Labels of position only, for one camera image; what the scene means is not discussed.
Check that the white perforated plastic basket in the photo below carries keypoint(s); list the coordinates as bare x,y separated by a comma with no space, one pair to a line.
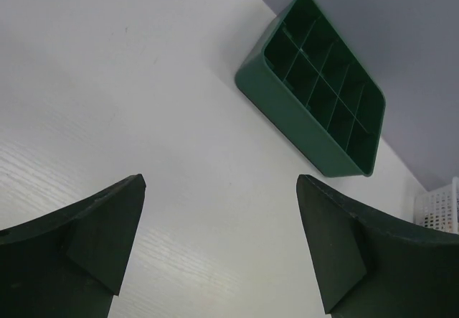
438,209

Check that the green compartment organizer box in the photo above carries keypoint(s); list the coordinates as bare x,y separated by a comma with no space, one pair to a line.
306,81

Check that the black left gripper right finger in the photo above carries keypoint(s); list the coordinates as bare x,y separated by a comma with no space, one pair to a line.
371,264

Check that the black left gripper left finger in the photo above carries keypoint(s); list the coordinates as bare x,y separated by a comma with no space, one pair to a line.
71,262

